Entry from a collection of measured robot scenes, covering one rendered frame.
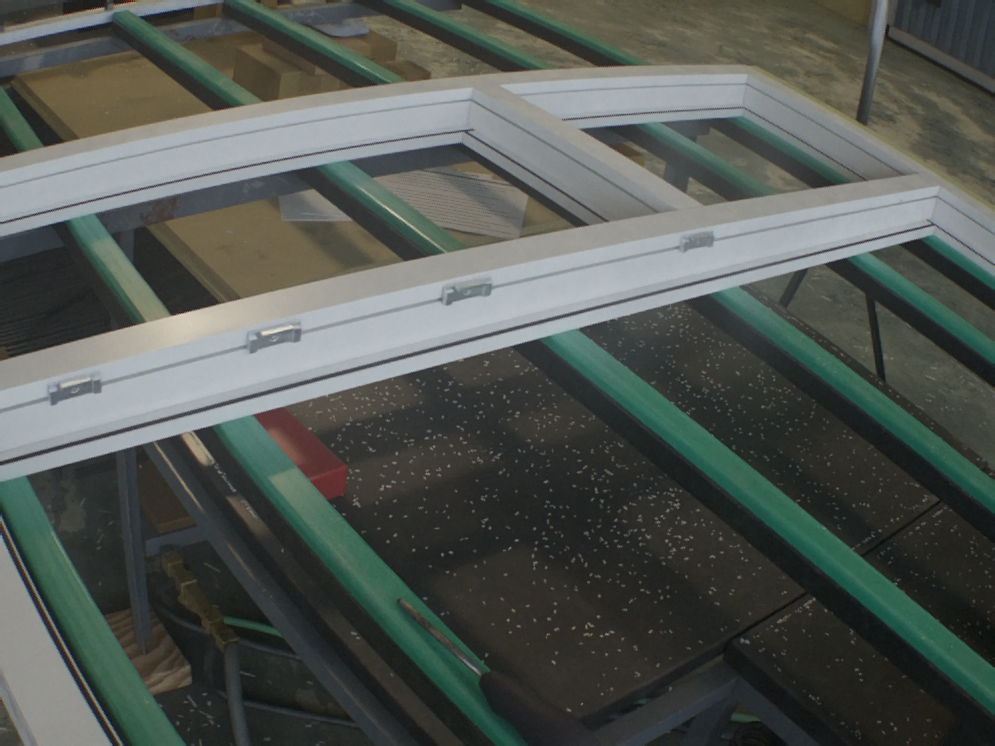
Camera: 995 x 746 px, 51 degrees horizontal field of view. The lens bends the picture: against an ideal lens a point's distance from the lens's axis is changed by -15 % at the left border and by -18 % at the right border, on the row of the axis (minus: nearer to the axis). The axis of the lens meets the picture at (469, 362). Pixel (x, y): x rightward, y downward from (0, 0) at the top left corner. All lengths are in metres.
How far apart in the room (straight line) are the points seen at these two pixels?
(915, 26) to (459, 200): 5.97
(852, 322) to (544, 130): 2.05
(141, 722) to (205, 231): 1.15
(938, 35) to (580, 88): 6.00
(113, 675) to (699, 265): 0.80
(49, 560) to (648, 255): 0.69
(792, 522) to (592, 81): 0.86
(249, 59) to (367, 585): 1.59
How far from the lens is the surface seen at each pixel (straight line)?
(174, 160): 1.36
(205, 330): 0.96
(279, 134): 1.42
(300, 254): 1.72
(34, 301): 2.25
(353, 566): 0.86
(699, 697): 1.24
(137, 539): 1.75
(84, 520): 2.21
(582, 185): 1.41
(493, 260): 1.11
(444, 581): 1.27
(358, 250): 1.74
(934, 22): 7.54
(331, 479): 1.33
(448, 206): 1.89
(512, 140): 1.50
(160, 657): 1.89
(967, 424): 3.12
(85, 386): 0.92
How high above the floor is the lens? 1.44
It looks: 32 degrees down
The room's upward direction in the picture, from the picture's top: 9 degrees clockwise
